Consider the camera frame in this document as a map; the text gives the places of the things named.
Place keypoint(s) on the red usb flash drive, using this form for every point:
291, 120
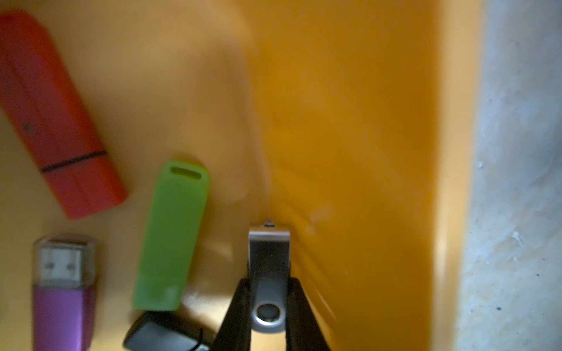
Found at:
45, 108

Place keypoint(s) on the yellow plastic storage box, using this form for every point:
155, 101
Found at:
351, 122

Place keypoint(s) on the purple usb flash drive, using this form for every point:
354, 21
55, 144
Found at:
64, 292

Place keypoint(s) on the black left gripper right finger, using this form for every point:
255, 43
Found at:
302, 329

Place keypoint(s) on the dark grey usb flash drive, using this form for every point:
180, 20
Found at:
166, 331

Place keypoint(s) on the green usb flash drive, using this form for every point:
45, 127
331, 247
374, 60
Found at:
174, 222

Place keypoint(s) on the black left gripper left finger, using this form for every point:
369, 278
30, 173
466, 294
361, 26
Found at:
235, 332

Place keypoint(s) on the black swivel usb flash drive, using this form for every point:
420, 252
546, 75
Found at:
269, 271

